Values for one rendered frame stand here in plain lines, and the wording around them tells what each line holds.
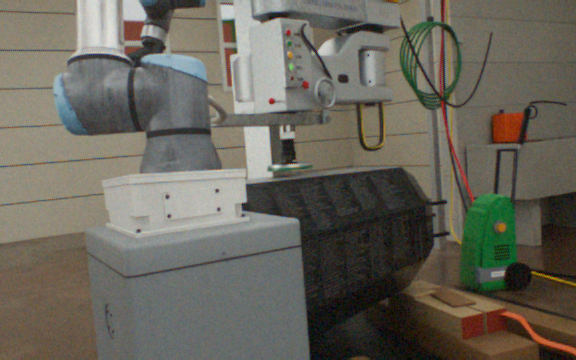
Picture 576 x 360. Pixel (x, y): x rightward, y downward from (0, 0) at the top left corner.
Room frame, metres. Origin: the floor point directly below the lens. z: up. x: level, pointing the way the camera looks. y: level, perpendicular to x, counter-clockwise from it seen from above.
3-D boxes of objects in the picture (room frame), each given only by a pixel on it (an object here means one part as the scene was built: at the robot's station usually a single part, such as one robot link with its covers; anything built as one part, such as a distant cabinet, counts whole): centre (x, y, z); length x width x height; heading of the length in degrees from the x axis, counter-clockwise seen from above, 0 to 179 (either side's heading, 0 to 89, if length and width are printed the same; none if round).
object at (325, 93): (2.75, -0.20, 1.23); 0.15 x 0.10 x 0.15; 134
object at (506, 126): (5.26, -2.13, 1.00); 0.50 x 0.22 x 0.33; 120
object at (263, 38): (2.80, -0.08, 1.36); 0.36 x 0.22 x 0.45; 134
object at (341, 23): (2.99, -0.28, 1.65); 0.96 x 0.25 x 0.17; 134
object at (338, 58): (3.01, -0.32, 1.34); 0.74 x 0.23 x 0.49; 134
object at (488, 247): (3.61, -1.28, 0.43); 0.35 x 0.35 x 0.87; 10
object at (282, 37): (2.62, -0.05, 1.41); 0.08 x 0.03 x 0.28; 134
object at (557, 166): (5.14, -2.34, 0.43); 1.30 x 0.62 x 0.86; 120
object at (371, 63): (3.21, -0.50, 1.38); 0.19 x 0.19 x 0.20
